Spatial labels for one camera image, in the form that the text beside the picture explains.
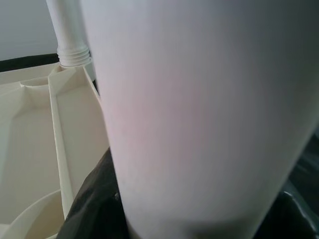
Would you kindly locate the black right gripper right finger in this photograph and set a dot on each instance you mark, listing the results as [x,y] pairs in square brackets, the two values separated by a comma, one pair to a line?
[289,219]

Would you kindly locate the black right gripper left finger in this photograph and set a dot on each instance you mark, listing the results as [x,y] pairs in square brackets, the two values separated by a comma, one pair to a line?
[99,204]

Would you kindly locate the white plastic table leg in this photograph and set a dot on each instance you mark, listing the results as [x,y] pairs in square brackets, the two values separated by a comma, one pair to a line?
[199,112]
[67,32]

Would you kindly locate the black cloth table cover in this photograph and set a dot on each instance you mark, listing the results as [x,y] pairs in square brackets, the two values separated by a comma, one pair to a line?
[25,62]

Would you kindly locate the white plastic table top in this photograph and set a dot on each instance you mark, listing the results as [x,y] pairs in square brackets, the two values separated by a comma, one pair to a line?
[37,137]

